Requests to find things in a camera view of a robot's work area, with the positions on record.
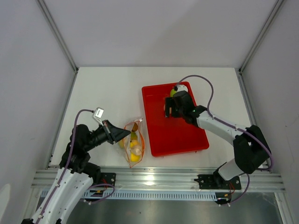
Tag orange fruit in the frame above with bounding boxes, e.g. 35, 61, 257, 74
118, 140, 124, 149

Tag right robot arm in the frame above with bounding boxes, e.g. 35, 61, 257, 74
165, 91, 273, 188

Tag clear zip top bag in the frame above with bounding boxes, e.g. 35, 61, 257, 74
117, 117, 145, 168

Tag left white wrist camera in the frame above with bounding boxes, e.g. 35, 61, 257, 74
92, 107, 104, 126

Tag left aluminium frame post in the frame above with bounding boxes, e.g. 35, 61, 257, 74
36, 0, 78, 72

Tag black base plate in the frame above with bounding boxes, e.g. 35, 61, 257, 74
94, 172, 116, 188
194, 174, 242, 190

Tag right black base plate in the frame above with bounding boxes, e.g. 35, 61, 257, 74
194, 174, 242, 190

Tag aluminium frame post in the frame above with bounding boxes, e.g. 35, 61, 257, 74
36, 0, 78, 72
237, 0, 287, 72

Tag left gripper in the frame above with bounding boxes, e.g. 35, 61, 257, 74
84, 119, 131, 151

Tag slotted cable duct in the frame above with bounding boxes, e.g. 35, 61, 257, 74
41, 189, 218, 201

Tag beige garlic bulb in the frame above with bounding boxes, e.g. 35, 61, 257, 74
131, 145, 142, 155

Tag red plastic tray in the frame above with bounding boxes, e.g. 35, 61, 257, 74
142, 83, 209, 157

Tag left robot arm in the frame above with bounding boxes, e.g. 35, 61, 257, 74
22, 120, 131, 224

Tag brown kiwi fruit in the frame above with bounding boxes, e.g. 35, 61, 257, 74
131, 123, 138, 132

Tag yellow bumpy gourd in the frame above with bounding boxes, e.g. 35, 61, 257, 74
130, 140, 141, 162

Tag right aluminium frame post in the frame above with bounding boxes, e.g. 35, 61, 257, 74
237, 0, 287, 72

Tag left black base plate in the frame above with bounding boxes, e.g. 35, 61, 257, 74
94, 172, 116, 188

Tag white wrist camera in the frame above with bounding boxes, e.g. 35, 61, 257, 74
92, 107, 104, 126
173, 84, 188, 92

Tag green apple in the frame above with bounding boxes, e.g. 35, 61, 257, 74
170, 88, 177, 97

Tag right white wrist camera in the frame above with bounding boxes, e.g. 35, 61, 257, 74
173, 84, 188, 92

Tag yellow green mango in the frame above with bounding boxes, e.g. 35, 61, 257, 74
130, 132, 138, 141

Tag aluminium mounting rail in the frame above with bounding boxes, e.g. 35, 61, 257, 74
31, 167, 286, 193

